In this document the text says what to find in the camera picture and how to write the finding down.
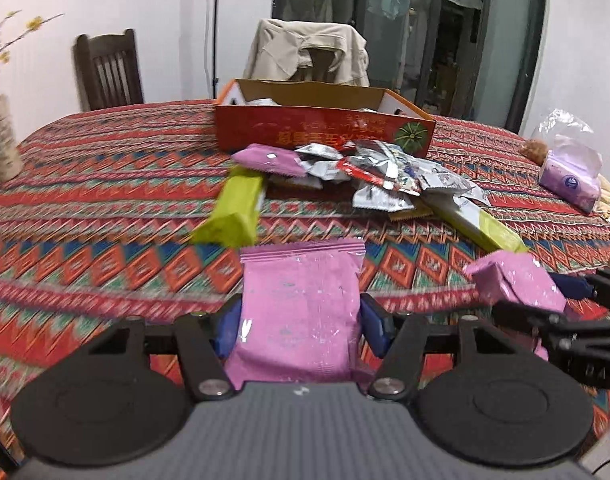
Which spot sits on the orange cardboard box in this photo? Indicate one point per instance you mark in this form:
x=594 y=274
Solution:
x=325 y=127

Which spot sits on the studio light on stand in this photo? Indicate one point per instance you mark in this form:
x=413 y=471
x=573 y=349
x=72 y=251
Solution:
x=216 y=25

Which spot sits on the green snack packet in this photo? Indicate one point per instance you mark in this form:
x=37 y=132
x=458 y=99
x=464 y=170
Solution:
x=235 y=210

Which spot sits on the dark wooden chair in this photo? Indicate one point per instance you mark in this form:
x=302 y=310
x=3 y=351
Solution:
x=315 y=67
x=110 y=70

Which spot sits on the patterned beige vase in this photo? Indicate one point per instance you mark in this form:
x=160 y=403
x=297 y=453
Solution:
x=0 y=135

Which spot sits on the pile of silver snack packets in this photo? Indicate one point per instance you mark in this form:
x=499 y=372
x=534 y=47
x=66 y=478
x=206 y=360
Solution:
x=385 y=177

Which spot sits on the glass sliding door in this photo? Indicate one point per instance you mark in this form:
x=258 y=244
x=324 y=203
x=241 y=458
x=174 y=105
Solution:
x=410 y=25

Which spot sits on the pink snack packet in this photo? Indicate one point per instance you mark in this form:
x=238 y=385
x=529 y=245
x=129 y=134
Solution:
x=515 y=280
x=270 y=160
x=300 y=310

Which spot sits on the purple tissue pack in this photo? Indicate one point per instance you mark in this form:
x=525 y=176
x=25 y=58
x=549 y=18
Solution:
x=570 y=175

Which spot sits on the clear plastic bag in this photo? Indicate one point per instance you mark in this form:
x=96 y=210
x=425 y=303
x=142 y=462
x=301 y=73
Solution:
x=560 y=122

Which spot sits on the yellow flower branches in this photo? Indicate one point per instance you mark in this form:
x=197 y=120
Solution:
x=5 y=35

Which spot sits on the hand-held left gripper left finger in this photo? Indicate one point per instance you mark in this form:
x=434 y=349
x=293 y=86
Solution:
x=228 y=332

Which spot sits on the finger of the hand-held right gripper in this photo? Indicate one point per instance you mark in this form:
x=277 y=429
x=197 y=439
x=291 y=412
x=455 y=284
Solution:
x=530 y=315
x=572 y=285

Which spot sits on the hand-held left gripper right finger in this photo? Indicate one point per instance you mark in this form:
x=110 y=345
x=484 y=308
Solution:
x=376 y=327

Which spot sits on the long white green packet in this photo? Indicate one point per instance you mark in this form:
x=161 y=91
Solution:
x=480 y=222

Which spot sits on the beige jacket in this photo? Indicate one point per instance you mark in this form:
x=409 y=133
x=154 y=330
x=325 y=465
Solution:
x=280 y=50

